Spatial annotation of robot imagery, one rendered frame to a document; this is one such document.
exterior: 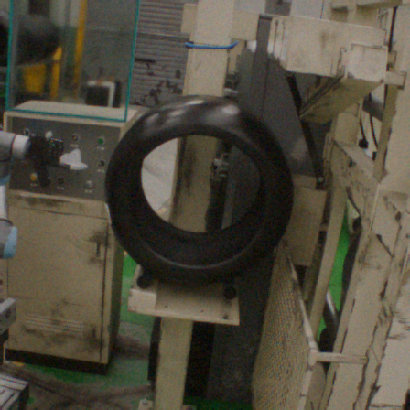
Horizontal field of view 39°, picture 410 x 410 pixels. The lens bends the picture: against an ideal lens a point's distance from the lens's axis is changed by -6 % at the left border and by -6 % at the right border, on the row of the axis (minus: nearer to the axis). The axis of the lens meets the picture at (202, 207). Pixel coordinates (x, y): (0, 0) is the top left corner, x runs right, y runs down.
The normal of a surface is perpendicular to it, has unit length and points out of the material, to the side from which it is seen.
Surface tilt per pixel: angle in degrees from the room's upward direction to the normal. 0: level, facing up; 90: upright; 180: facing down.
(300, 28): 90
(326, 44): 90
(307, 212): 90
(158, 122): 51
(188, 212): 90
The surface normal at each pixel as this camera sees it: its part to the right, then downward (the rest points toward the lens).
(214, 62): -0.03, 0.30
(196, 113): -0.02, -0.50
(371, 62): 0.01, 0.00
